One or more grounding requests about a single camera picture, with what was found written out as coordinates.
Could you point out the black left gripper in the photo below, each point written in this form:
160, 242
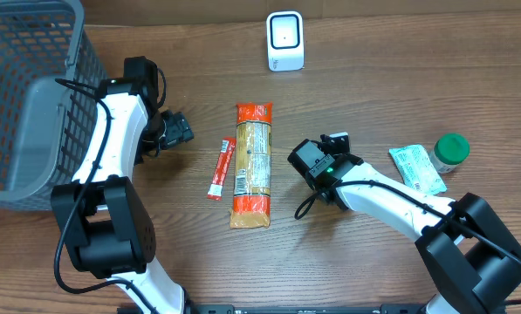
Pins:
180, 131

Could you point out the red snack packet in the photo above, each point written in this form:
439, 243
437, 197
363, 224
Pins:
222, 167

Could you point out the orange brown snack bag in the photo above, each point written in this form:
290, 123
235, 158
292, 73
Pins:
252, 186

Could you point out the teal wet wipes pack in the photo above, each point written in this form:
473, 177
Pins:
417, 170

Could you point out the green lid jar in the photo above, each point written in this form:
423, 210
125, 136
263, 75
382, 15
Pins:
451, 150

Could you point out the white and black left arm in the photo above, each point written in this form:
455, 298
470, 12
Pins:
106, 235

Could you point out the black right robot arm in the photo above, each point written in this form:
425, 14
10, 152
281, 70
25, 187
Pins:
471, 256

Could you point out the white barcode scanner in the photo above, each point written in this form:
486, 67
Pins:
285, 41

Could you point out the grey plastic mesh basket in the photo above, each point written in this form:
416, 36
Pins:
45, 128

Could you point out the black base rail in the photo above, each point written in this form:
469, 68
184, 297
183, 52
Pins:
382, 309

